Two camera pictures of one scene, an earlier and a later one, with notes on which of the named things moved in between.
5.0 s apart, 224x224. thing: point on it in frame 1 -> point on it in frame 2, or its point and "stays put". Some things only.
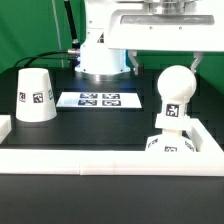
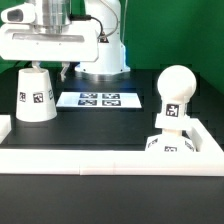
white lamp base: (172, 139) stays put
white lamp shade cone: (35, 98) stays put
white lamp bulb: (176, 84) stays put
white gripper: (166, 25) -> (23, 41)
